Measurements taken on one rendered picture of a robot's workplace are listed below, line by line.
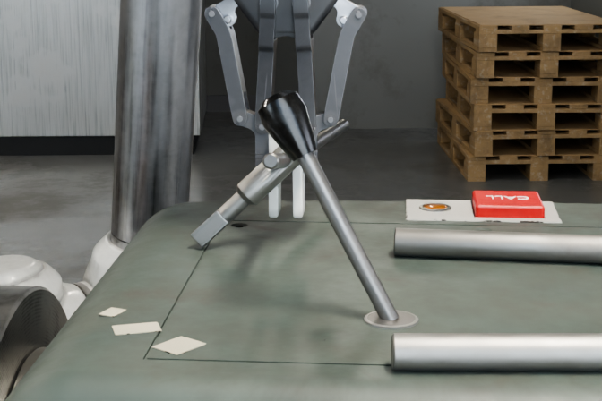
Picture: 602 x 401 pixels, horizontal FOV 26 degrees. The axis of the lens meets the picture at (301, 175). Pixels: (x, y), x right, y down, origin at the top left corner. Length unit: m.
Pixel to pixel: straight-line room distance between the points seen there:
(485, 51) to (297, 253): 5.98
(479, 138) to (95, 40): 2.32
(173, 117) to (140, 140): 0.05
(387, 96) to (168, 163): 7.04
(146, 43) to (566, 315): 0.84
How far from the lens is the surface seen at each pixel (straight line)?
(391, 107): 8.68
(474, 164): 7.12
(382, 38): 8.61
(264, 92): 1.04
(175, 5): 1.59
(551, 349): 0.78
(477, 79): 7.05
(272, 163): 0.93
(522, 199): 1.17
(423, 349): 0.77
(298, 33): 1.03
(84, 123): 7.82
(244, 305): 0.90
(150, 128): 1.63
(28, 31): 7.80
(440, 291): 0.94
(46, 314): 1.06
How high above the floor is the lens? 1.53
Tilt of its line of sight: 12 degrees down
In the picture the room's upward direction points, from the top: straight up
